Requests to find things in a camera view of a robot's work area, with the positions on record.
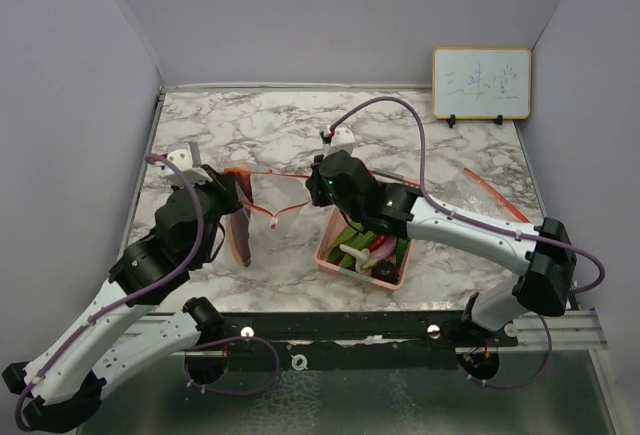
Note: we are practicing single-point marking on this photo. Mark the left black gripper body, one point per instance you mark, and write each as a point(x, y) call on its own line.
point(216, 192)

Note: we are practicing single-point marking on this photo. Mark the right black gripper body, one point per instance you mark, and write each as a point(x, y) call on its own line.
point(322, 194)

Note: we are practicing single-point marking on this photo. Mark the clear orange-zip bag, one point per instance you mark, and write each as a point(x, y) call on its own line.
point(470, 191)
point(278, 199)

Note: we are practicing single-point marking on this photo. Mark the green leaf vegetable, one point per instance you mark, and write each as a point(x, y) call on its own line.
point(358, 242)

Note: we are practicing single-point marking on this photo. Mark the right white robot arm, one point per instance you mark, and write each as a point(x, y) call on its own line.
point(538, 256)

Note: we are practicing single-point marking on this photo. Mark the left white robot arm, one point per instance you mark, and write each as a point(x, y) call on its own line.
point(65, 386)

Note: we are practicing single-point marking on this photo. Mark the pink plastic basket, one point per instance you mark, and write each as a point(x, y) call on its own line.
point(337, 226)

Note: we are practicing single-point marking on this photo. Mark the white garlic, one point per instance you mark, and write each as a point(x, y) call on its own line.
point(354, 259)

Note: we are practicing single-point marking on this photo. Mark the purple eggplant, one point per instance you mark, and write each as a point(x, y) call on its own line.
point(392, 247)

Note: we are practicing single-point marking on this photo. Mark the dark mangosteen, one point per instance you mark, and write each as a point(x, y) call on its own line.
point(386, 271)

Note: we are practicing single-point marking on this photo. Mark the small framed whiteboard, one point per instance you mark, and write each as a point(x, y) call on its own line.
point(481, 83)

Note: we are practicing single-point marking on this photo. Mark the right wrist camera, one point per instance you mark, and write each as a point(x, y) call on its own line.
point(340, 139)

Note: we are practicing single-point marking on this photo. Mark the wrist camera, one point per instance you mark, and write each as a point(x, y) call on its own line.
point(187, 158)
point(340, 139)

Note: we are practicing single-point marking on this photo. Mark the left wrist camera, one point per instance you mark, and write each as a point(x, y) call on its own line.
point(187, 158)

